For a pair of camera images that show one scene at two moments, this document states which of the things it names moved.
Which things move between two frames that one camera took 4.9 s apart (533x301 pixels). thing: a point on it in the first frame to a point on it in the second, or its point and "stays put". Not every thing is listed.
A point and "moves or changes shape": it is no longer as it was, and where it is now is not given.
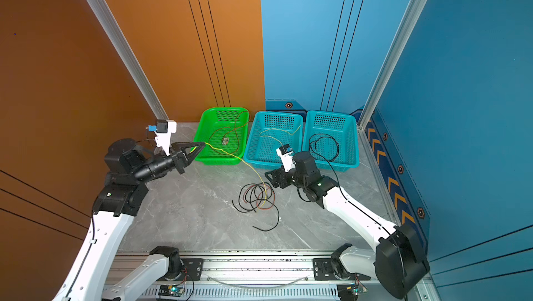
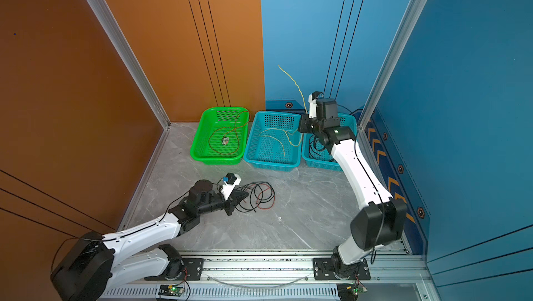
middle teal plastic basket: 270,131 stays put
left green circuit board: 171,290 stays put
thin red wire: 260,193 stays put
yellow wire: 249,164 to 295,83
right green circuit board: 350,292 stays put
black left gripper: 178,156 to 232,202
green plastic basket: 225,131 stays put
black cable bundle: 256,195 moves or changes shape
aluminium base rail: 258,277 stays put
